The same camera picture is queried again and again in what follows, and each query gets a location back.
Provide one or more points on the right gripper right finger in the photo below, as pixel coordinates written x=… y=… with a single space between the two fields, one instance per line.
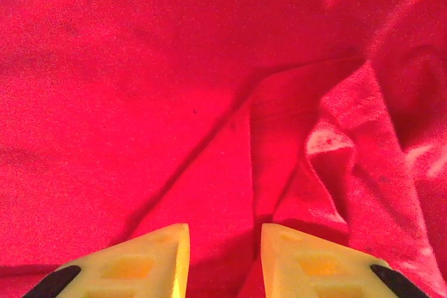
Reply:
x=314 y=270

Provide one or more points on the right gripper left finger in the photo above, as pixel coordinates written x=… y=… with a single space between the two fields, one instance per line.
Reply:
x=132 y=266

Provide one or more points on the red t-shirt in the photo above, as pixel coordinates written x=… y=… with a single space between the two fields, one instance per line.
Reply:
x=174 y=85

